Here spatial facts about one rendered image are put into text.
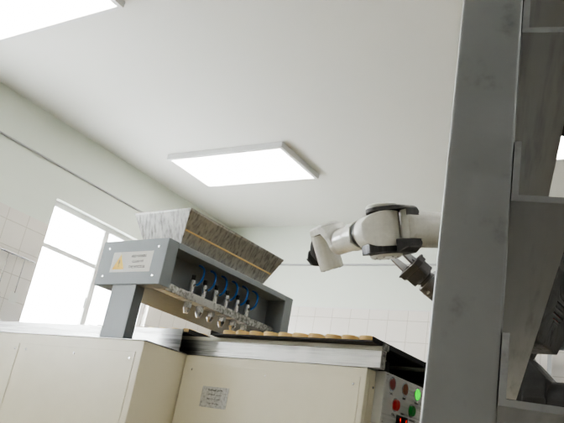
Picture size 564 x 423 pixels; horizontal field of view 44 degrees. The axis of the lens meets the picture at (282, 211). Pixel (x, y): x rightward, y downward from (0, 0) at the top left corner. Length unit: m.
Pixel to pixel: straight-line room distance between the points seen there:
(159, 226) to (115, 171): 4.24
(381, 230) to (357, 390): 0.51
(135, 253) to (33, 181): 3.79
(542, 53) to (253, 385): 1.85
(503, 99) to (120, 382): 2.00
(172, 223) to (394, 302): 4.48
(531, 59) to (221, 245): 2.22
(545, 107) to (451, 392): 0.19
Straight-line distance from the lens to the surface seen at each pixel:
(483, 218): 0.32
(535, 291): 0.46
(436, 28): 4.16
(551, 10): 0.51
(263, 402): 2.12
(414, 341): 6.57
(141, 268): 2.35
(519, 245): 0.38
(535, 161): 0.49
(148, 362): 2.25
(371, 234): 1.65
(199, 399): 2.28
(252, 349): 2.20
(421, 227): 1.66
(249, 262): 2.68
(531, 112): 0.44
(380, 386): 1.97
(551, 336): 1.95
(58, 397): 2.49
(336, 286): 7.06
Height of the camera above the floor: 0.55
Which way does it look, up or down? 20 degrees up
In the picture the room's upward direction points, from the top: 11 degrees clockwise
